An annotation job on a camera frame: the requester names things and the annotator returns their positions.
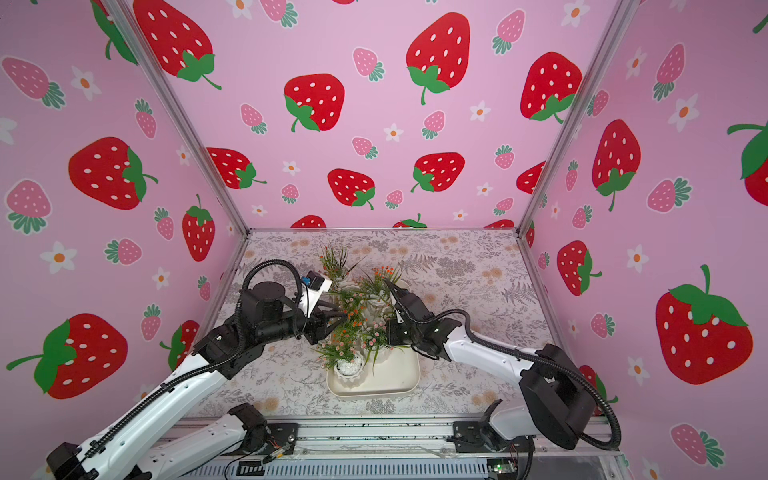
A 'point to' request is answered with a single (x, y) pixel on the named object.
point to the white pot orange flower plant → (377, 289)
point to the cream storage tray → (398, 373)
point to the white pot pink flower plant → (375, 345)
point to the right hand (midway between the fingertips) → (378, 335)
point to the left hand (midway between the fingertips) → (344, 311)
